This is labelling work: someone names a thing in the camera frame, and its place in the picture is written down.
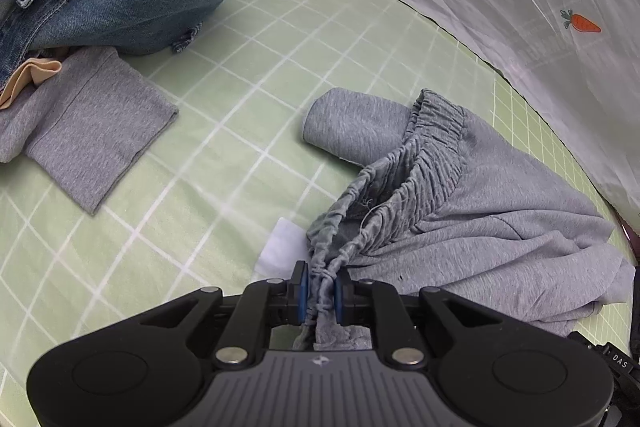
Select green checked bed sheet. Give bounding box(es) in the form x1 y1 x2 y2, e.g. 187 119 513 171
0 0 640 427

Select grey sweatpants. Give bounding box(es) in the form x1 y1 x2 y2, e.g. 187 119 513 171
299 88 637 353

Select folded grey garment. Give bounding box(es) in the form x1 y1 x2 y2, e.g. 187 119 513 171
0 46 180 216

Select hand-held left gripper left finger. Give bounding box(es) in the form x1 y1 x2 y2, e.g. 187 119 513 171
139 260 309 369

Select beige cloth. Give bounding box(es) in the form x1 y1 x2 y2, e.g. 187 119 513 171
0 58 62 110

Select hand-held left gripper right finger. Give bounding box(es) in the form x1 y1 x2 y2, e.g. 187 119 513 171
333 269 502 366

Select white cloth label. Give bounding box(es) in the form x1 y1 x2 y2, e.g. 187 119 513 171
254 217 307 281

